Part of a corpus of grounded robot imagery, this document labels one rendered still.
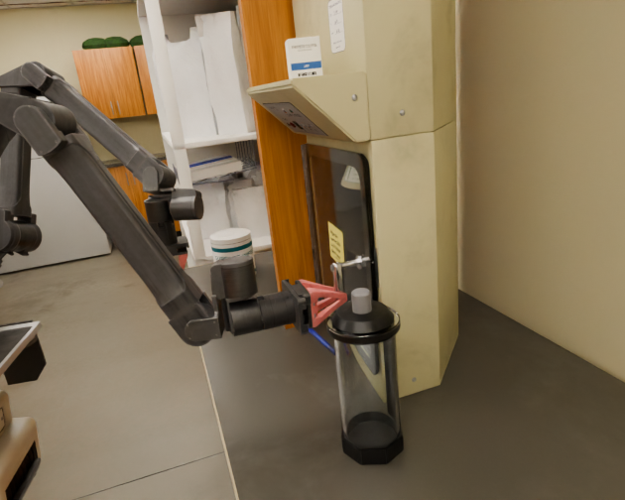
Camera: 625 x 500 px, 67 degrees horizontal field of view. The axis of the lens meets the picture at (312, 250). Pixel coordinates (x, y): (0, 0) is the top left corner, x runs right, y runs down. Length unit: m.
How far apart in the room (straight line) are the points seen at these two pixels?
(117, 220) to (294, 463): 0.47
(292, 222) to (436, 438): 0.56
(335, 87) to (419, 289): 0.37
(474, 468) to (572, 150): 0.60
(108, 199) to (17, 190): 0.57
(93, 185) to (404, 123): 0.48
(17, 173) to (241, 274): 0.73
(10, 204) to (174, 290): 0.64
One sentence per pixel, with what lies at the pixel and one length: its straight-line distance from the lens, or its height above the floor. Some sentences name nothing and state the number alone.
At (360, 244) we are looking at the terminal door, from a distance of 0.82.
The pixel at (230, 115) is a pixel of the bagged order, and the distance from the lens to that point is 1.99.
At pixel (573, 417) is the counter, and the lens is 0.93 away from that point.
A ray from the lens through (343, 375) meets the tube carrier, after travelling 0.73.
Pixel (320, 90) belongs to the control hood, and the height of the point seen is 1.49.
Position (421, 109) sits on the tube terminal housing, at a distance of 0.78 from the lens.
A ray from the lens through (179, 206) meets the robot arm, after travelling 1.10.
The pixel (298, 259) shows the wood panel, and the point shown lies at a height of 1.11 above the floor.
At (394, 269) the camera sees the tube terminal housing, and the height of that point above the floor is 1.19.
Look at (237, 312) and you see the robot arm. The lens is 0.78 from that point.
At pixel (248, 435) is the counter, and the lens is 0.89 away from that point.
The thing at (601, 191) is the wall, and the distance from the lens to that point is 1.01.
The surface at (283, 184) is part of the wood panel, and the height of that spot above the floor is 1.30.
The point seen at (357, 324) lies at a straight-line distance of 0.67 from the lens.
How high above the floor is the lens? 1.49
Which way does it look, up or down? 18 degrees down
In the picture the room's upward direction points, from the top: 6 degrees counter-clockwise
